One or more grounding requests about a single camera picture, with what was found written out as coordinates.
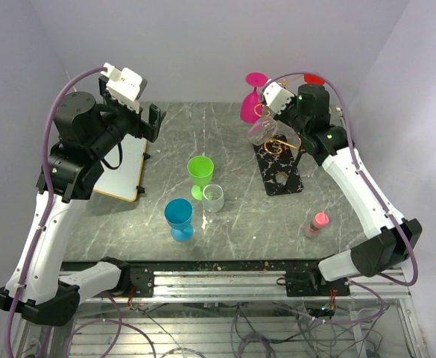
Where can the green wine glass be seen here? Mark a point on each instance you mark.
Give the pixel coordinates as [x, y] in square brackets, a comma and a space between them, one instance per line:
[200, 169]

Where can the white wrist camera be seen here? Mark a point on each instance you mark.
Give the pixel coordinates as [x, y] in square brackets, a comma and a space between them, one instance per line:
[124, 86]
[275, 97]

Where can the magenta wine glass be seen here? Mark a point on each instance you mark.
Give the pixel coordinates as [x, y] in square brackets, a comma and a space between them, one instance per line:
[249, 113]

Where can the blue wine glass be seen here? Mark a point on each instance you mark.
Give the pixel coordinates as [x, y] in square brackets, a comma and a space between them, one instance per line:
[179, 213]

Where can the clear glass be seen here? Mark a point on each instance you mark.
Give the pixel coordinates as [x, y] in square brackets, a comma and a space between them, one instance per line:
[263, 129]
[213, 198]

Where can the red wine glass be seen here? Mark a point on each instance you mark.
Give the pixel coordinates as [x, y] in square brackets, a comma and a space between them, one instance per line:
[313, 79]

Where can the clear glass front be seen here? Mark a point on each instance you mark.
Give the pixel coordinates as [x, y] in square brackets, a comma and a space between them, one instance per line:
[213, 198]

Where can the gold wine glass rack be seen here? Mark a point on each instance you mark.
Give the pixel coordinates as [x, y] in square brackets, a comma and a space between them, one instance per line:
[276, 146]

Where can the black marbled rack base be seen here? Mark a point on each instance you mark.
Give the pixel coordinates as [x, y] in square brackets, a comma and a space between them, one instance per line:
[278, 172]

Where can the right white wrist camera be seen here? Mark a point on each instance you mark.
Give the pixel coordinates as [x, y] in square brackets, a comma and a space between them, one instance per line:
[275, 97]

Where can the pink small bottle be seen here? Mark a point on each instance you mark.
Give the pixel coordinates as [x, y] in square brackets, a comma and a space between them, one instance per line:
[319, 222]

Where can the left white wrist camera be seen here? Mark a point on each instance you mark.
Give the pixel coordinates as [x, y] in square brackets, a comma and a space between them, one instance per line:
[124, 86]

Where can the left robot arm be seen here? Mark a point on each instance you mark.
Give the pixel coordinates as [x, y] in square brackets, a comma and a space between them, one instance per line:
[88, 131]

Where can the aluminium mounting rail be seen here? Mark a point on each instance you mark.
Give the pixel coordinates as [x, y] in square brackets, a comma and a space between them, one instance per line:
[234, 286]

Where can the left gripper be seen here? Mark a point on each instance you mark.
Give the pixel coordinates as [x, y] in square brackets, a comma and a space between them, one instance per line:
[141, 128]

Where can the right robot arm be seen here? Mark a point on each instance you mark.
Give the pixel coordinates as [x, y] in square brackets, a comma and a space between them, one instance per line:
[391, 237]

